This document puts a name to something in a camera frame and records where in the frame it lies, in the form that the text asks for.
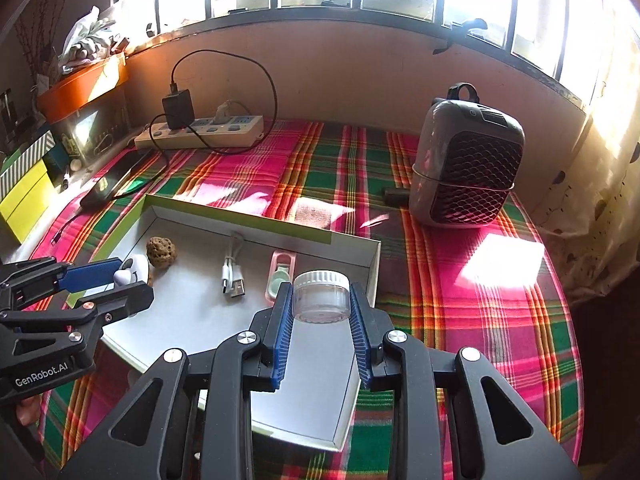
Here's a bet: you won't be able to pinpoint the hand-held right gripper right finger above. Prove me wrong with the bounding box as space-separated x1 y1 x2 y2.
349 282 583 480

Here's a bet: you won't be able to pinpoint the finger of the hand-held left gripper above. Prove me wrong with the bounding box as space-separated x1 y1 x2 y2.
0 282 155 348
0 256 123 311

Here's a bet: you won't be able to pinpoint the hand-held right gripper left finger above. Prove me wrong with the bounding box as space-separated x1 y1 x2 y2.
57 282 293 480

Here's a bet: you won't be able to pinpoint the white dome toy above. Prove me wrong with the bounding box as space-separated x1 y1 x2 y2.
114 255 151 286

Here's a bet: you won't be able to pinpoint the clear jar with white lid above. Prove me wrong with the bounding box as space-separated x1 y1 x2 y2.
292 270 353 323

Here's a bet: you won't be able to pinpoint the pink and green clipper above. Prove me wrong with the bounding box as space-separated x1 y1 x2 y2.
263 250 297 303

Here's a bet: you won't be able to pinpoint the brown walnut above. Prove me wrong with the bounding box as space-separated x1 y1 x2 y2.
146 236 178 271

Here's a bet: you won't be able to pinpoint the white usb cable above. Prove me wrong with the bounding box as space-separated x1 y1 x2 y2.
220 230 248 303

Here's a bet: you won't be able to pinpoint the green and white cardboard box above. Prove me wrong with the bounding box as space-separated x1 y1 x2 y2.
65 194 382 453

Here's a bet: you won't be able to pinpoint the person's left hand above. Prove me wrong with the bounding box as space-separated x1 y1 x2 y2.
15 395 43 426

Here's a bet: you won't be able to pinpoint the yellow box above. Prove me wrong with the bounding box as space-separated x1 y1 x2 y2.
0 160 56 245

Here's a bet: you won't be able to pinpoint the black smartphone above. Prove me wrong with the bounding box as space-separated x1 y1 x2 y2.
80 149 158 211

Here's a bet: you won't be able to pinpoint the plaid tablecloth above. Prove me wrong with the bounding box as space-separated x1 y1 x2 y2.
35 119 586 480

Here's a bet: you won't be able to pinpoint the green striped box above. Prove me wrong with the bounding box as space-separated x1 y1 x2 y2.
0 130 56 198

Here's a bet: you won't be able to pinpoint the black plug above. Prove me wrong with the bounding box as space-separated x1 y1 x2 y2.
382 186 413 206

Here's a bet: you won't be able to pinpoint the dark glass case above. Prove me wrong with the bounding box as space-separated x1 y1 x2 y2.
50 92 132 166

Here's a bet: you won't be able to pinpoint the orange planter box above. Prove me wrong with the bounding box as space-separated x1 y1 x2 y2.
37 52 130 123

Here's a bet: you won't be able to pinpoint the black charger adapter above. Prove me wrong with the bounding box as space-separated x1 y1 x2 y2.
162 89 195 131

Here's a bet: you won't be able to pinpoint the white power strip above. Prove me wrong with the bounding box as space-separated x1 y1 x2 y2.
135 114 265 150

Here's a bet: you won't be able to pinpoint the grey portable heater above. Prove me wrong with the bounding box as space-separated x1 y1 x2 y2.
408 82 526 229

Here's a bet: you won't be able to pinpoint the white plastic bag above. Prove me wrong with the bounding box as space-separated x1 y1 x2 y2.
57 5 128 68

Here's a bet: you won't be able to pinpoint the dry branches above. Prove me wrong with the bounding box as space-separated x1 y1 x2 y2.
12 0 66 86

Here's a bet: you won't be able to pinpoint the patterned curtain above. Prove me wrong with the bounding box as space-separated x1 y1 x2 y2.
530 0 640 306

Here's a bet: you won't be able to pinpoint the thin black phone cable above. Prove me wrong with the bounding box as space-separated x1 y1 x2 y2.
50 205 86 246

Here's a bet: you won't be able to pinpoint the black charger cable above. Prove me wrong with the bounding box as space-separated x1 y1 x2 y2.
150 49 278 156

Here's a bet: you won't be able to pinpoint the black window handle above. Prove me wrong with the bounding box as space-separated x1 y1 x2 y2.
432 17 488 56

